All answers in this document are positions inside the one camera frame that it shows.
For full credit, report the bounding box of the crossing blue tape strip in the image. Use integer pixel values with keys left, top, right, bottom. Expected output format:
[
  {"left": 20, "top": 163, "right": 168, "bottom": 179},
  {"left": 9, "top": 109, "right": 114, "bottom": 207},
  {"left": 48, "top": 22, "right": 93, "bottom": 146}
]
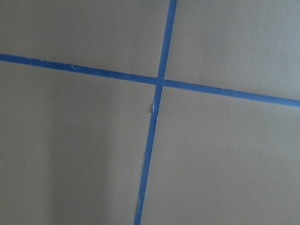
[{"left": 0, "top": 53, "right": 300, "bottom": 108}]

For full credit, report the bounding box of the long blue tape strip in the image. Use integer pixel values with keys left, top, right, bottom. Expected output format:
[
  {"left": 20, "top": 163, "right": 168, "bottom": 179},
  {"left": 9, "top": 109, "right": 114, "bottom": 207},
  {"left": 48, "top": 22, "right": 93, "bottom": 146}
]
[{"left": 133, "top": 0, "right": 177, "bottom": 225}]

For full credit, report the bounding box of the brown paper table cover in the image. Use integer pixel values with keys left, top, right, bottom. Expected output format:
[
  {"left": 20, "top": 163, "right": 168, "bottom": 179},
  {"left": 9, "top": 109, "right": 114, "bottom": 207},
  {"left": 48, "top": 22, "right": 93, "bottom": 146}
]
[{"left": 0, "top": 0, "right": 300, "bottom": 225}]

